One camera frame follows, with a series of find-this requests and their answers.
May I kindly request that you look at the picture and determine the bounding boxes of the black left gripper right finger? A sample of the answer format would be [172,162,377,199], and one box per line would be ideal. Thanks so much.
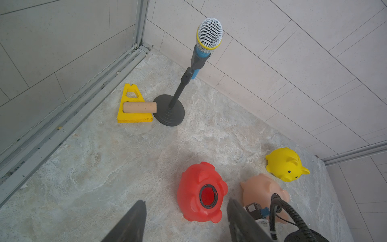
[227,198,272,242]

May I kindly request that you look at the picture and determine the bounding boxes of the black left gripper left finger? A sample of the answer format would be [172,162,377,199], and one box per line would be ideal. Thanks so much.
[102,200,147,242]

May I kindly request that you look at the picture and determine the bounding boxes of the pink piggy bank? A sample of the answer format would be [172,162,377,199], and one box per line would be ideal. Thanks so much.
[240,173,290,221]

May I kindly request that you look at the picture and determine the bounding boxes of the red piggy bank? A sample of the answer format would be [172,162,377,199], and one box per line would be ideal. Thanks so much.
[177,162,228,223]

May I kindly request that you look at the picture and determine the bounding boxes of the yellow piggy bank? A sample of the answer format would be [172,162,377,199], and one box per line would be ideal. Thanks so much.
[265,147,310,183]

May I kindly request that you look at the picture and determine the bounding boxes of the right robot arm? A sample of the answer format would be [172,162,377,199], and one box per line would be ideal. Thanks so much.
[284,230,329,242]

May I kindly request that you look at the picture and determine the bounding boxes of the toy microphone on stand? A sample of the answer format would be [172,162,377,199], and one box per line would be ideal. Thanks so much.
[153,18,223,127]

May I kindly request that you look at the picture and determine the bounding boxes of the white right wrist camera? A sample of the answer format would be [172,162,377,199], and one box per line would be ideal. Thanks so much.
[245,202,271,239]

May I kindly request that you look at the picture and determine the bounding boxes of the black corrugated cable right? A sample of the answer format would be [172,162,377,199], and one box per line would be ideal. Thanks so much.
[268,193,316,242]

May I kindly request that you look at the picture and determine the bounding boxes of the aluminium corner post right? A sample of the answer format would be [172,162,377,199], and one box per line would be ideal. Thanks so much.
[322,141,387,166]

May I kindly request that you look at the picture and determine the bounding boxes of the aluminium corner post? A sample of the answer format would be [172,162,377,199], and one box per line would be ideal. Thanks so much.
[322,141,387,166]
[134,0,149,50]

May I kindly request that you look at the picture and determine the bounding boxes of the aluminium corner post left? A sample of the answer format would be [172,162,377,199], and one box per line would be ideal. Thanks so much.
[134,0,149,50]

